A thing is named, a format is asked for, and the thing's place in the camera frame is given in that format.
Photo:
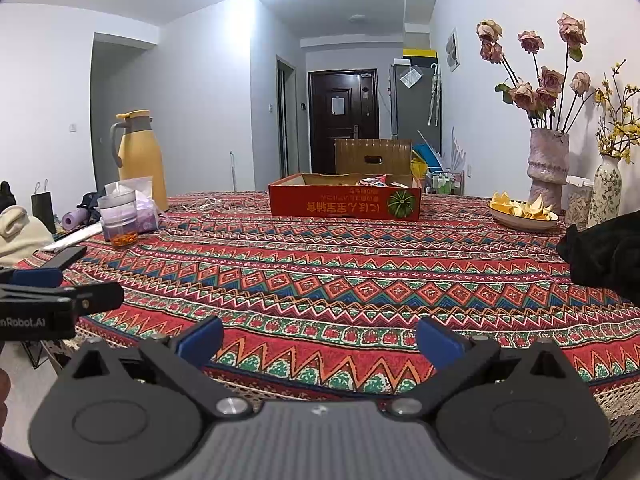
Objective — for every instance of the wall picture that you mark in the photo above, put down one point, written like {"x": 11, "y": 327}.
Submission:
{"x": 453, "y": 50}

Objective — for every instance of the pink ceramic vase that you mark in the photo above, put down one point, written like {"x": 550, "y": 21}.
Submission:
{"x": 547, "y": 170}

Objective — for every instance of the brown cardboard box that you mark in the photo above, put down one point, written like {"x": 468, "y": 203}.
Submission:
{"x": 350, "y": 157}

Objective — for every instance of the floral white vase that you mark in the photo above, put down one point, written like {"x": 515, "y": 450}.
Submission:
{"x": 605, "y": 195}

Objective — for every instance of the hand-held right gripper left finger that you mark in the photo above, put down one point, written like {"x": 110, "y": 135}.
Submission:
{"x": 202, "y": 341}

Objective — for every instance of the clear plastic jar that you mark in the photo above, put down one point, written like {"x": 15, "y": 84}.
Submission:
{"x": 119, "y": 220}

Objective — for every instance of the grey refrigerator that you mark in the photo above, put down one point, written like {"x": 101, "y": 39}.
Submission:
{"x": 412, "y": 110}

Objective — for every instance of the dark entrance door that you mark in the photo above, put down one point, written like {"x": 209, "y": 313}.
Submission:
{"x": 345, "y": 130}

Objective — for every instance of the white paper roll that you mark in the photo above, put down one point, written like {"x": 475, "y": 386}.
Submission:
{"x": 72, "y": 237}

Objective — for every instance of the red cardboard box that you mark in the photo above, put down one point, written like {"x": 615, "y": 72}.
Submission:
{"x": 330, "y": 202}

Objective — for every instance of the white folded umbrella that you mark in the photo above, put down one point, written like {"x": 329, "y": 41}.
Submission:
{"x": 434, "y": 95}

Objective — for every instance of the red blue snack bag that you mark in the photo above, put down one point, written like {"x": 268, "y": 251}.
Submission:
{"x": 374, "y": 180}

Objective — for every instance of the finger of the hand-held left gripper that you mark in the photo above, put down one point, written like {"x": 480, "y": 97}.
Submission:
{"x": 35, "y": 278}
{"x": 100, "y": 297}

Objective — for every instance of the plate of orange peels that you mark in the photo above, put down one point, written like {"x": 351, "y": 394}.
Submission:
{"x": 520, "y": 207}

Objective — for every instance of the black cloth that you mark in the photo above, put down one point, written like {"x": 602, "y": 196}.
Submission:
{"x": 605, "y": 255}

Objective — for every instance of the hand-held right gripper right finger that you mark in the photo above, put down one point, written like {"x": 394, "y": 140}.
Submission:
{"x": 437, "y": 342}

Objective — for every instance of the yellow bag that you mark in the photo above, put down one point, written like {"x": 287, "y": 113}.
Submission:
{"x": 418, "y": 167}

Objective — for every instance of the yellow thermos jug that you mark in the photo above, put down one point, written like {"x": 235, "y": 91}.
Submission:
{"x": 142, "y": 165}

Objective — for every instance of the dried pink roses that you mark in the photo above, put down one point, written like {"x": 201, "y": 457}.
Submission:
{"x": 547, "y": 87}

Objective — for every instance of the yellow black box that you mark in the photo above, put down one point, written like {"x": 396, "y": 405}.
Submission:
{"x": 419, "y": 55}

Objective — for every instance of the purple tissue plastic bag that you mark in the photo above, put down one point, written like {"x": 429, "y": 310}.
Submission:
{"x": 147, "y": 212}

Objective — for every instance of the white paper notice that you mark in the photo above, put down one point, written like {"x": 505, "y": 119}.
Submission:
{"x": 338, "y": 106}

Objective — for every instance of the purple rolled mat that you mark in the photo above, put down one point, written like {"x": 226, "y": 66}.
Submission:
{"x": 76, "y": 218}

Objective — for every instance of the dark backpack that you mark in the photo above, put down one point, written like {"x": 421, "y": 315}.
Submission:
{"x": 92, "y": 202}

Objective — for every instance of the black paper bag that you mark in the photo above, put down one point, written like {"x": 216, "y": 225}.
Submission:
{"x": 44, "y": 210}

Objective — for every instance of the yellow flower branches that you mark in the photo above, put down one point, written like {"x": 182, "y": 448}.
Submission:
{"x": 620, "y": 130}

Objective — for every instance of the grey interior door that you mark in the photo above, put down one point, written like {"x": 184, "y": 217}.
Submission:
{"x": 285, "y": 120}

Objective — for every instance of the clear plastic bag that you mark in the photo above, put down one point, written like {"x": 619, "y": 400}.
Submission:
{"x": 410, "y": 76}

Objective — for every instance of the beige plush cloth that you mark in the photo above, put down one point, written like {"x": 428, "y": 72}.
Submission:
{"x": 22, "y": 237}

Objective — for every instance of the white stick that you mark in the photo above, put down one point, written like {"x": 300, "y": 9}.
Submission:
{"x": 232, "y": 170}

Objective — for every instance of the blue plastic board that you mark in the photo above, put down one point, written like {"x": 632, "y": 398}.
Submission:
{"x": 429, "y": 155}

